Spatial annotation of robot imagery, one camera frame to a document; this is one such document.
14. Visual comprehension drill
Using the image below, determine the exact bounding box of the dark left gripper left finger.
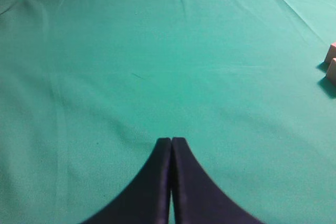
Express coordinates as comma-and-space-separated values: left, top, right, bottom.
84, 138, 171, 224

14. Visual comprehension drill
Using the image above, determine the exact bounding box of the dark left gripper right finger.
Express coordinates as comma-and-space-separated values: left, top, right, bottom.
171, 137, 262, 223

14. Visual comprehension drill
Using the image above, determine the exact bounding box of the pink cube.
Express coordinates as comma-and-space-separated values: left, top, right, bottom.
326, 58, 336, 86
324, 42, 336, 64

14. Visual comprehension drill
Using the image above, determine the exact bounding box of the green cloth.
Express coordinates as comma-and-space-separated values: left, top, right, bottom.
1, 0, 335, 223

